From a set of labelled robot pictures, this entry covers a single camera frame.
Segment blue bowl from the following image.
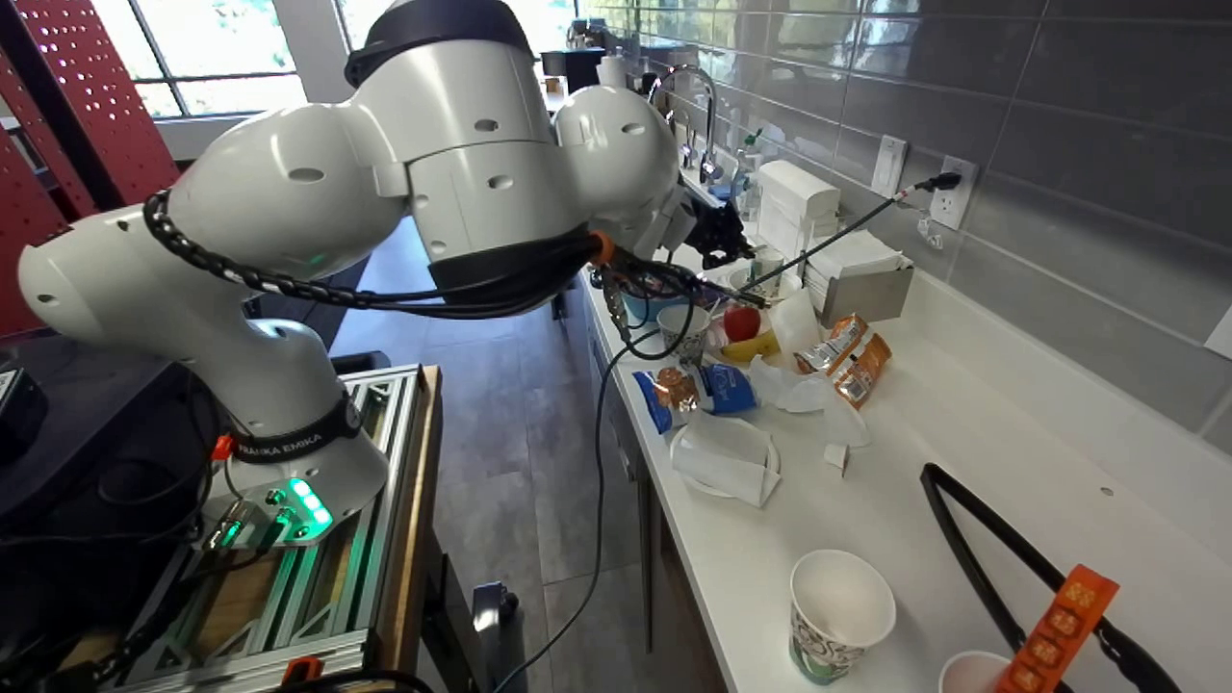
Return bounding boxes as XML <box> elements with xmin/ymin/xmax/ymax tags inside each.
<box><xmin>611</xmin><ymin>272</ymin><xmax>696</xmax><ymax>328</ymax></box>

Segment blue pretzel bag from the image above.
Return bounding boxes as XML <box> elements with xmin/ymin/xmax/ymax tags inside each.
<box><xmin>631</xmin><ymin>363</ymin><xmax>764</xmax><ymax>440</ymax></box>

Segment yellow banana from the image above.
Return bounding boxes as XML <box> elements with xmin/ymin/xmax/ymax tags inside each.
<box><xmin>720</xmin><ymin>328</ymin><xmax>786</xmax><ymax>367</ymax></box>

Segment red apple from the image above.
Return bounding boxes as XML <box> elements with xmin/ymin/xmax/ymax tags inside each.
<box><xmin>720</xmin><ymin>297</ymin><xmax>765</xmax><ymax>346</ymax></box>

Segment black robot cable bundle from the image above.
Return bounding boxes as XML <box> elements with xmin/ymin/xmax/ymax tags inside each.
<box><xmin>138</xmin><ymin>187</ymin><xmax>706</xmax><ymax>367</ymax></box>

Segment window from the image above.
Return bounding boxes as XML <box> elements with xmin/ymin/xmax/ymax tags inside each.
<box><xmin>88</xmin><ymin>0</ymin><xmax>311</xmax><ymax>119</ymax></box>

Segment pink cup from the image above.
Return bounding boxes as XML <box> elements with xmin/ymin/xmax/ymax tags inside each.
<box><xmin>935</xmin><ymin>646</ymin><xmax>1022</xmax><ymax>693</ymax></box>

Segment orange snack packet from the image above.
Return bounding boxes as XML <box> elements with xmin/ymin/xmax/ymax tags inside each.
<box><xmin>995</xmin><ymin>560</ymin><xmax>1126</xmax><ymax>693</ymax></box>

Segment red perforated panel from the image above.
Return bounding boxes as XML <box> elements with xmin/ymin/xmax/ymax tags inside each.
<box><xmin>0</xmin><ymin>0</ymin><xmax>179</xmax><ymax>341</ymax></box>

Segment white paper towel stack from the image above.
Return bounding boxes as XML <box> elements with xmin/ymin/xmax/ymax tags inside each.
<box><xmin>750</xmin><ymin>159</ymin><xmax>845</xmax><ymax>263</ymax></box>

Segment black floor device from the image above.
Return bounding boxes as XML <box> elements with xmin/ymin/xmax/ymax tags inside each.
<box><xmin>438</xmin><ymin>581</ymin><xmax>530</xmax><ymax>693</ymax></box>

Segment black tongs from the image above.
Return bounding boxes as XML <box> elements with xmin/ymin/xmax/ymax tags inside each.
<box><xmin>915</xmin><ymin>456</ymin><xmax>1188</xmax><ymax>693</ymax></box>

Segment white wall outlet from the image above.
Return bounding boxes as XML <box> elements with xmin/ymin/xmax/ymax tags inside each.
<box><xmin>926</xmin><ymin>151</ymin><xmax>980</xmax><ymax>233</ymax></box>

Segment orange cable strap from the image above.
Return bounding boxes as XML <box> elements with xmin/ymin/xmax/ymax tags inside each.
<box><xmin>581</xmin><ymin>225</ymin><xmax>631</xmax><ymax>272</ymax></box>

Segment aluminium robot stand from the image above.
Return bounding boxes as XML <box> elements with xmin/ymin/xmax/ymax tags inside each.
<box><xmin>110</xmin><ymin>363</ymin><xmax>446</xmax><ymax>693</ymax></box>

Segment clear bottle green cap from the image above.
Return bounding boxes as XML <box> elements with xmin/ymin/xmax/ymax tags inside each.
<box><xmin>731</xmin><ymin>124</ymin><xmax>773</xmax><ymax>206</ymax></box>

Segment orange snack bag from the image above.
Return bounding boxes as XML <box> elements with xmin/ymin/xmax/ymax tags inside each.
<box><xmin>799</xmin><ymin>311</ymin><xmax>876</xmax><ymax>376</ymax></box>
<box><xmin>833</xmin><ymin>331</ymin><xmax>899</xmax><ymax>411</ymax></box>

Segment floral printed paper cup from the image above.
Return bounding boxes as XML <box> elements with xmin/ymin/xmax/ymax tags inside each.
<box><xmin>786</xmin><ymin>545</ymin><xmax>900</xmax><ymax>689</ymax></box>

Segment blue cable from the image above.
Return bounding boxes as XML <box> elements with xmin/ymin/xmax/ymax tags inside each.
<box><xmin>488</xmin><ymin>165</ymin><xmax>967</xmax><ymax>693</ymax></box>

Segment white light switch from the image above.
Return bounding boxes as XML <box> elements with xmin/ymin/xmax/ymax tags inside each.
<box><xmin>869</xmin><ymin>132</ymin><xmax>908</xmax><ymax>200</ymax></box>

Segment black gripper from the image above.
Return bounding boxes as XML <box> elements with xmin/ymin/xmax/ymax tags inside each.
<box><xmin>691</xmin><ymin>197</ymin><xmax>759</xmax><ymax>270</ymax></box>

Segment metal napkin dispenser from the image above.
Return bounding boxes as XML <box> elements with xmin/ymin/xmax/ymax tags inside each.
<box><xmin>804</xmin><ymin>225</ymin><xmax>915</xmax><ymax>328</ymax></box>

